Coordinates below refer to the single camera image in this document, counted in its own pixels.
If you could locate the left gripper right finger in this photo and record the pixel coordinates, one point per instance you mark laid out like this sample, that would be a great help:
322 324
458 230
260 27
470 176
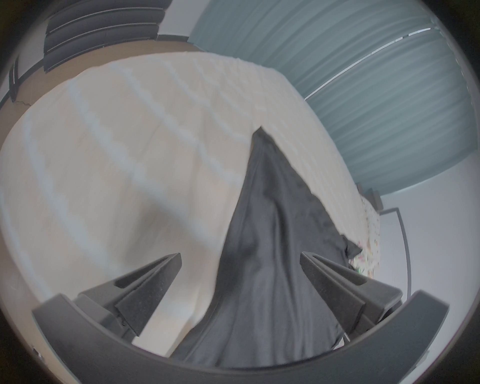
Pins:
345 300

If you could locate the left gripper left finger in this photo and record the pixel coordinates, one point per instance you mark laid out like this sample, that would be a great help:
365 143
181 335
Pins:
138 303

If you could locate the black T-shirt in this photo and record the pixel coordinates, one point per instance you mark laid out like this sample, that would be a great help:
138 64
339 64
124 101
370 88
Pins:
262 262

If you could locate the bed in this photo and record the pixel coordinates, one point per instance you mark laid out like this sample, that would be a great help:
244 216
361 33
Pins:
131 157

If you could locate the white printed pillow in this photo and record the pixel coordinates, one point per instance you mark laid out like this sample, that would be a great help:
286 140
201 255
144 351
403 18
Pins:
373 228

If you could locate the grey bedside table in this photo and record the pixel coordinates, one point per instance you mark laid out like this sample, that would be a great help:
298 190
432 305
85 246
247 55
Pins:
373 197

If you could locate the black chest of drawers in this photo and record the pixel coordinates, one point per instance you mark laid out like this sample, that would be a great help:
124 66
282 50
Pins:
101 33

